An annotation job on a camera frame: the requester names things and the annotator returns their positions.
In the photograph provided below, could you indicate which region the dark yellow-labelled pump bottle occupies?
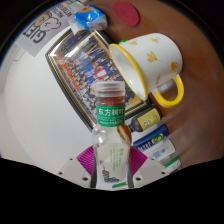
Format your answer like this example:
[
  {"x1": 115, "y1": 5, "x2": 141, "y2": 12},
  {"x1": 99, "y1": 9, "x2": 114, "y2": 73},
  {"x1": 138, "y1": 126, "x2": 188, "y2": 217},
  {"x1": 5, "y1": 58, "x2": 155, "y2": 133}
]
[{"x1": 118, "y1": 105, "x2": 163, "y2": 143}]

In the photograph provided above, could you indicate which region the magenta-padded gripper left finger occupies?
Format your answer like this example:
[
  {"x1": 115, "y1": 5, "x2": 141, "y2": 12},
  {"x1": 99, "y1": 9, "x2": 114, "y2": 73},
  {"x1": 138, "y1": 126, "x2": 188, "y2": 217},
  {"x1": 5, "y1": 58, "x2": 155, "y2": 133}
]
[{"x1": 56, "y1": 145, "x2": 98, "y2": 189}]

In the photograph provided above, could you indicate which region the framed group photo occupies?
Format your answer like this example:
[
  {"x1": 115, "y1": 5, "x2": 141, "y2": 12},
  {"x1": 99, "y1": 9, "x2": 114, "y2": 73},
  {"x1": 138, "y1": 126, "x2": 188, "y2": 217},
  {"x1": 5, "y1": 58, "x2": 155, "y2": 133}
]
[{"x1": 45, "y1": 28, "x2": 153, "y2": 131}]

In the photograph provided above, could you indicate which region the blue tissue pack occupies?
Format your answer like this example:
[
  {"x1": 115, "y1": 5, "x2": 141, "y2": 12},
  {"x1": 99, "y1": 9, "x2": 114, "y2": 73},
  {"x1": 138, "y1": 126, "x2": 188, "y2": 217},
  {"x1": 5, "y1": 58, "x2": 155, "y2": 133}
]
[{"x1": 68, "y1": 5, "x2": 108, "y2": 33}]

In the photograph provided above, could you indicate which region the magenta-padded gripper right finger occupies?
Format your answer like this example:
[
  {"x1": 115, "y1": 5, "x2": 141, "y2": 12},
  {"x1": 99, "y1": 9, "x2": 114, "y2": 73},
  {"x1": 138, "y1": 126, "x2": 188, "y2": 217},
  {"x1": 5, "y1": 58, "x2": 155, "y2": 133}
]
[{"x1": 126, "y1": 145, "x2": 168, "y2": 189}]

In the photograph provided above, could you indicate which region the blue pump bottle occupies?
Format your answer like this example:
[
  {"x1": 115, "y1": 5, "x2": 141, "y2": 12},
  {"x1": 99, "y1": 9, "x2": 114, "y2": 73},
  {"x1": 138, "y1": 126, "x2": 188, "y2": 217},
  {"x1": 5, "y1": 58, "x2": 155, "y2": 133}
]
[{"x1": 132, "y1": 123, "x2": 170, "y2": 149}]

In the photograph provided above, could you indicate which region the round red coaster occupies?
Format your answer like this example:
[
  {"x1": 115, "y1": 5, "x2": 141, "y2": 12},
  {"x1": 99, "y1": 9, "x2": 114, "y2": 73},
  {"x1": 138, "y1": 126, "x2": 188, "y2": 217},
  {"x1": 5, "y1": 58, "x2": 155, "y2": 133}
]
[{"x1": 112, "y1": 0, "x2": 141, "y2": 27}]

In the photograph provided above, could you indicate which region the white yellow-rimmed mug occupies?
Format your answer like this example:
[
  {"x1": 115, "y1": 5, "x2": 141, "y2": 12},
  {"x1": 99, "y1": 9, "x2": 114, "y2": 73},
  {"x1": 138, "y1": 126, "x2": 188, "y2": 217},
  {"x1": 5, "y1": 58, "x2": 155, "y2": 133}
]
[{"x1": 108, "y1": 32, "x2": 185, "y2": 108}]

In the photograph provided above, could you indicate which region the clear green-labelled drink bottle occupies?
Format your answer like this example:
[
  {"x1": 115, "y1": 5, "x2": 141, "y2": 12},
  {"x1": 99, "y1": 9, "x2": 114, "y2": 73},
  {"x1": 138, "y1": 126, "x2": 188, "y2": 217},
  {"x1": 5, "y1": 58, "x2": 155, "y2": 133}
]
[{"x1": 91, "y1": 81, "x2": 132, "y2": 184}]

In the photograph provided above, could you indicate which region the white blue-capped bottle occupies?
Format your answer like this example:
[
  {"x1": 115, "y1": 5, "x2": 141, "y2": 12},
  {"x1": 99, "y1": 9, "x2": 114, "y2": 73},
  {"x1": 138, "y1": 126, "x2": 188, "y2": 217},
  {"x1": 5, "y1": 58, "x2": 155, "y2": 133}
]
[{"x1": 144, "y1": 138, "x2": 177, "y2": 160}]

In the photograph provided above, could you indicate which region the white paper gift bag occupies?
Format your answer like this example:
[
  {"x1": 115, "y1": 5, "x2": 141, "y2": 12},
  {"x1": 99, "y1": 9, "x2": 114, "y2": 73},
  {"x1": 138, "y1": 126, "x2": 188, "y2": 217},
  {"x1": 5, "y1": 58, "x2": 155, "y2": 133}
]
[{"x1": 14, "y1": 2, "x2": 84, "y2": 58}]

